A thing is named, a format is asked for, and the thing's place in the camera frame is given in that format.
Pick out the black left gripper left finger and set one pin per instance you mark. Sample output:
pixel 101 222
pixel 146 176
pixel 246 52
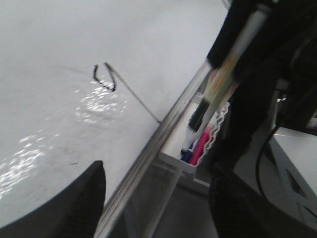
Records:
pixel 72 213

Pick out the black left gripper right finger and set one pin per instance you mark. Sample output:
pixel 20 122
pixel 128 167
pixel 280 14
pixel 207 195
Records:
pixel 237 210

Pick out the white whiteboard marker pen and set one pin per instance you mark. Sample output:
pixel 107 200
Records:
pixel 243 22

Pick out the white whiteboard panel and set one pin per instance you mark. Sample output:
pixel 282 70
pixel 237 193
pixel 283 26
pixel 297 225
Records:
pixel 87 80

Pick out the blue marker in tray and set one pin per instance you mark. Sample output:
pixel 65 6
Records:
pixel 188 154

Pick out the pink marker in tray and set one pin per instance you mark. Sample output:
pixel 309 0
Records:
pixel 199 149

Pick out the white marker tray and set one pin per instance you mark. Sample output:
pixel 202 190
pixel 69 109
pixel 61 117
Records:
pixel 188 163

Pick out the aluminium whiteboard frame rail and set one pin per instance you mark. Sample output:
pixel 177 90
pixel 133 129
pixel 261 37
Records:
pixel 118 201

